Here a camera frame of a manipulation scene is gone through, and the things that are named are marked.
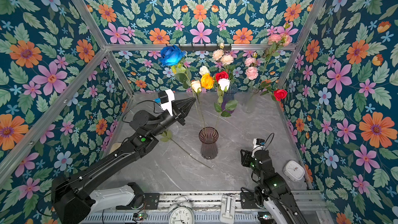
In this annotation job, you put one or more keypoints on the pink bud flower stem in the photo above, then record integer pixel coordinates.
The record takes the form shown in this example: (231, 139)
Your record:
(278, 37)

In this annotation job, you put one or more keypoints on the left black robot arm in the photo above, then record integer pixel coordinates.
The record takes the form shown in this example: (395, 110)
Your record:
(75, 197)

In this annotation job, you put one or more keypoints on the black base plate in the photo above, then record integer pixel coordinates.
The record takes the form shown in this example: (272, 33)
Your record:
(247, 200)
(147, 201)

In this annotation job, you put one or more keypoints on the cream rose flower bunch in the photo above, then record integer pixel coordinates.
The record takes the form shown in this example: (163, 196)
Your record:
(223, 57)

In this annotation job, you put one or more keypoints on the cream white rose stem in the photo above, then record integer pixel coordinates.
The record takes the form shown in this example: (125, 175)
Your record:
(197, 89)

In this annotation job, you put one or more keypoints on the purple glass vase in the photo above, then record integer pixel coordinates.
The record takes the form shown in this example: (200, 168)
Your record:
(229, 95)

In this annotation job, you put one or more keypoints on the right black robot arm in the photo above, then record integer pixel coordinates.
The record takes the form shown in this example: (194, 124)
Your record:
(272, 192)

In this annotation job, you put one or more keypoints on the large red rose stem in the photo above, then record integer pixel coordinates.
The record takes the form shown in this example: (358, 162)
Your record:
(221, 75)

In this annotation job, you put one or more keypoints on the clear ribbed glass vase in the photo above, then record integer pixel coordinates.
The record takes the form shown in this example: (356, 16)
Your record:
(249, 103)

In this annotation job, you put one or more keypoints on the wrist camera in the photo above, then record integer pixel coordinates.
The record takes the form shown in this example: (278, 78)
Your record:
(165, 99)
(259, 144)

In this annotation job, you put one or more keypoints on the white alarm clock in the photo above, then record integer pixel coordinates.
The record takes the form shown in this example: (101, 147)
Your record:
(181, 213)

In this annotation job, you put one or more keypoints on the black hook rail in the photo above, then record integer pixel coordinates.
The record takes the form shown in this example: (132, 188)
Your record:
(199, 47)

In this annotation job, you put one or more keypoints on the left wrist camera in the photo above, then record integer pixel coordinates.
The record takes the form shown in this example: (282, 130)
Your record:
(165, 99)

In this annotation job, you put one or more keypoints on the dark maroon glass vase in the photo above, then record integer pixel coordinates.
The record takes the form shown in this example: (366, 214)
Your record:
(208, 137)

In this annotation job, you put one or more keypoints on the red rose flower stem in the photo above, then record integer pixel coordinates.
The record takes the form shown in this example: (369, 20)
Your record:
(277, 95)

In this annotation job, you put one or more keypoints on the white clamp bracket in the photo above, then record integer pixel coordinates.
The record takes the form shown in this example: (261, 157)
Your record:
(227, 213)

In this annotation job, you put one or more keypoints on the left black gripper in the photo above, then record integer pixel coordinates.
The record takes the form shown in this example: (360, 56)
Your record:
(181, 108)

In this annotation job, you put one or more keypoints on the white rosebud flower stem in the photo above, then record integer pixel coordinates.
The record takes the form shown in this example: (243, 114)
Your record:
(204, 71)

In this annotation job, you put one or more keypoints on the orange rose flower stem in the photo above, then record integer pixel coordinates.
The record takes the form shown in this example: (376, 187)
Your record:
(207, 81)

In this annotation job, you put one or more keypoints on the pink small rose stem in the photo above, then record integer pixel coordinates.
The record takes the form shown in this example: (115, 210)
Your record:
(167, 136)

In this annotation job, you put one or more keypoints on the pink carnation flower stem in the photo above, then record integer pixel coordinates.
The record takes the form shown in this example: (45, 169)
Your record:
(251, 64)

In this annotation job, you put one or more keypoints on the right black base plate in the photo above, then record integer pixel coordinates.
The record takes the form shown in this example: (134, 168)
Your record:
(247, 200)

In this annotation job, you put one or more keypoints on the blue rose flower stem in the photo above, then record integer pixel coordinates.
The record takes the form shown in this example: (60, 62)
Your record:
(174, 58)

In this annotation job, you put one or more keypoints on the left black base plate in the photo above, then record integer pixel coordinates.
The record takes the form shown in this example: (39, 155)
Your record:
(147, 201)

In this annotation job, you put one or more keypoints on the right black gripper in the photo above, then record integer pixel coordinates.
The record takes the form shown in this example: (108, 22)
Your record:
(246, 157)

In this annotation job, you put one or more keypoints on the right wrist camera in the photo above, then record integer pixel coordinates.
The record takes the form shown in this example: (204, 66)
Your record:
(259, 144)

